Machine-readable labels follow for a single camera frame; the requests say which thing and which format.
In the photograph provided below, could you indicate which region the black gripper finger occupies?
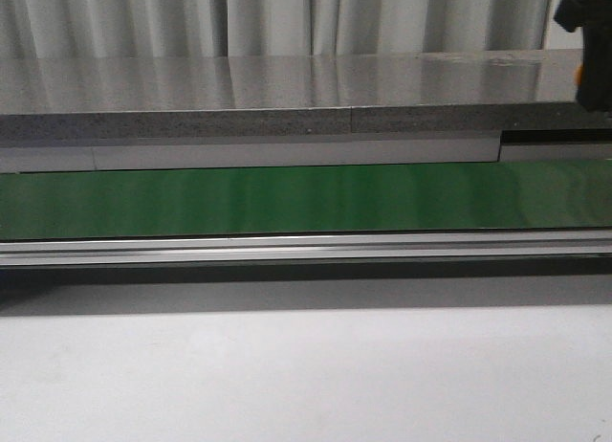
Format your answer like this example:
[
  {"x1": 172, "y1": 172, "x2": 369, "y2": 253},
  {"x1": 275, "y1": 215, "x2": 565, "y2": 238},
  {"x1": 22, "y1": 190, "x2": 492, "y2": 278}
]
[{"x1": 554, "y1": 0, "x2": 611, "y2": 111}]

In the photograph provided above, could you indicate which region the yellow push button switch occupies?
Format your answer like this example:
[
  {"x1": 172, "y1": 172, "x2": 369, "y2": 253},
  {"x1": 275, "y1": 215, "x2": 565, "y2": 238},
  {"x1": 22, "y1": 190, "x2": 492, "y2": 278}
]
[{"x1": 575, "y1": 64, "x2": 583, "y2": 87}]

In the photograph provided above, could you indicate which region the green conveyor belt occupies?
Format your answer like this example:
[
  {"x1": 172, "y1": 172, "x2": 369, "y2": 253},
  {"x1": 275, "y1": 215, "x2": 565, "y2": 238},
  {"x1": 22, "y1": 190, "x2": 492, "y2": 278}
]
[{"x1": 1, "y1": 160, "x2": 611, "y2": 241}]

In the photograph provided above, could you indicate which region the white pleated curtain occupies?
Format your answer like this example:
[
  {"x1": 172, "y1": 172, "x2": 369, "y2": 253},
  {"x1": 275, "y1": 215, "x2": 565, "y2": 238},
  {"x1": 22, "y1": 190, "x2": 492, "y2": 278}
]
[{"x1": 1, "y1": 0, "x2": 580, "y2": 58}]

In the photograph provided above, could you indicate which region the grey stone slab platform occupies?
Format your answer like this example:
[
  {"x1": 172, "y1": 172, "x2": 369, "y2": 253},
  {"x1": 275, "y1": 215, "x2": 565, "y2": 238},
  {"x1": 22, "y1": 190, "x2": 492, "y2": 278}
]
[{"x1": 1, "y1": 50, "x2": 611, "y2": 146}]

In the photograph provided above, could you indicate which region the grey rear conveyor rail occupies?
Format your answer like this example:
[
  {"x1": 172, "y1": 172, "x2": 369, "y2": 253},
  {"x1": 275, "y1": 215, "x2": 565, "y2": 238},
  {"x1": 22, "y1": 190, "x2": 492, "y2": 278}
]
[{"x1": 1, "y1": 128, "x2": 611, "y2": 173}]

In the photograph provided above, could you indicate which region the aluminium front conveyor rail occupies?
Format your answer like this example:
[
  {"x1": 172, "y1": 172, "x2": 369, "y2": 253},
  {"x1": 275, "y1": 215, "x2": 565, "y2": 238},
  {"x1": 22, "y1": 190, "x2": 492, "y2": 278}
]
[{"x1": 1, "y1": 229, "x2": 611, "y2": 268}]

